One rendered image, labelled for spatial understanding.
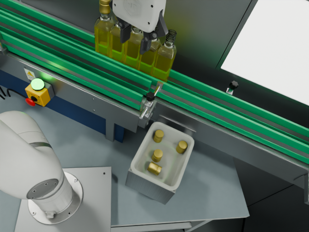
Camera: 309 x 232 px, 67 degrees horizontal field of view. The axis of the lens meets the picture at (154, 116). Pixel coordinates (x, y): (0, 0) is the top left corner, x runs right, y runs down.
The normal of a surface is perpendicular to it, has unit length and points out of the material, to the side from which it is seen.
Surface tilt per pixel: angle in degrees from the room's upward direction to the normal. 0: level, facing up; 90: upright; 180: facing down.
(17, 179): 63
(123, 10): 90
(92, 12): 90
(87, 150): 0
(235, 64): 90
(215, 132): 90
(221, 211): 0
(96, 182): 3
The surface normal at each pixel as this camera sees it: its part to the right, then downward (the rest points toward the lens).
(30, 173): 0.62, 0.30
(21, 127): 0.45, -0.71
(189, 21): -0.39, 0.72
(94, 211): 0.13, -0.57
